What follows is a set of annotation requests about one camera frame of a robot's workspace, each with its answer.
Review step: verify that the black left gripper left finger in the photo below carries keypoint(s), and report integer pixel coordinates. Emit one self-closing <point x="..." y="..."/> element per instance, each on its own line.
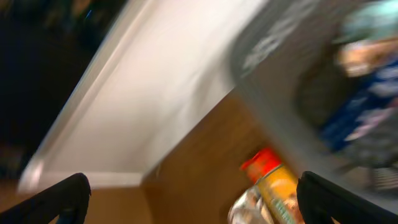
<point x="68" y="201"/>

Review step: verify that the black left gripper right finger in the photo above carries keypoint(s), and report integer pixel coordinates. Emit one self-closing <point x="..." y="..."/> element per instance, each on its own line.
<point x="322" y="201"/>

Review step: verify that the San Remo spaghetti pack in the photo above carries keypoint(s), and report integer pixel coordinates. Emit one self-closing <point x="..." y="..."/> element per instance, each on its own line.
<point x="276" y="184"/>

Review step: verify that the beige granola pouch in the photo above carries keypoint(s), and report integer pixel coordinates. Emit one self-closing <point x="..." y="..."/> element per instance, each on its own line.
<point x="250" y="208"/>

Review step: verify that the blue tissue pack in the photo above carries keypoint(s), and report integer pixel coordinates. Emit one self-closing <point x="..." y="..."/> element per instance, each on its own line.
<point x="364" y="110"/>

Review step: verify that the beige paper pouch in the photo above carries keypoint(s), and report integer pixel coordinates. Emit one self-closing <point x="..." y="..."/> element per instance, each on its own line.
<point x="363" y="57"/>

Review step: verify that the small mint green packet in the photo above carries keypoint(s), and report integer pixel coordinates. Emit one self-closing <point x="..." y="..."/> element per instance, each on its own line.
<point x="375" y="20"/>

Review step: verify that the grey plastic basket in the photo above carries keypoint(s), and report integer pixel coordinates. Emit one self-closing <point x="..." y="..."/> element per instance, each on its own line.
<point x="285" y="63"/>

